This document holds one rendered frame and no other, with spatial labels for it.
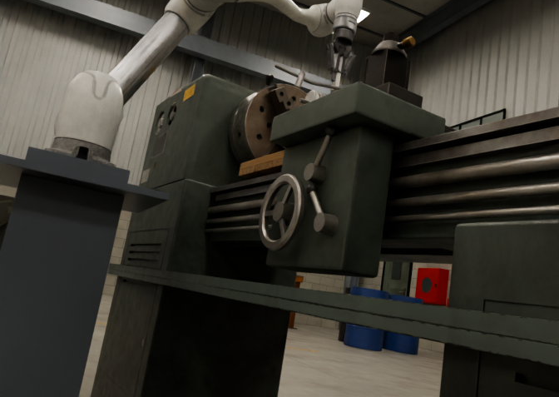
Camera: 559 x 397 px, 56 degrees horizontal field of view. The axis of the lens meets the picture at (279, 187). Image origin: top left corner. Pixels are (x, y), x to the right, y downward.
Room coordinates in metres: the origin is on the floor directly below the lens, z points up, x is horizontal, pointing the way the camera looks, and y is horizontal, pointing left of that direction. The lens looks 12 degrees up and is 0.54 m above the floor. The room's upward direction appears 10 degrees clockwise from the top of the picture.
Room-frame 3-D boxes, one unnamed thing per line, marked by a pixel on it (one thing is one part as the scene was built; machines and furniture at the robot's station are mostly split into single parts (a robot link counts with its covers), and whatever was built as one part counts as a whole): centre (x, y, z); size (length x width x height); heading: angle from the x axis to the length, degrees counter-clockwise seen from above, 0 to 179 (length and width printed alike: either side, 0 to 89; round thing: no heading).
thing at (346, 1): (1.82, -0.14, 1.68); 0.13 x 0.11 x 0.16; 27
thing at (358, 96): (1.10, -0.26, 0.90); 0.53 x 0.30 x 0.06; 119
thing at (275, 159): (1.46, -0.10, 0.89); 0.36 x 0.30 x 0.04; 119
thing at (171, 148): (2.04, 0.24, 1.06); 0.59 x 0.48 x 0.39; 29
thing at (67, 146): (1.40, 0.55, 0.83); 0.22 x 0.18 x 0.06; 23
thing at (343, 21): (1.81, -0.14, 1.57); 0.09 x 0.09 x 0.06
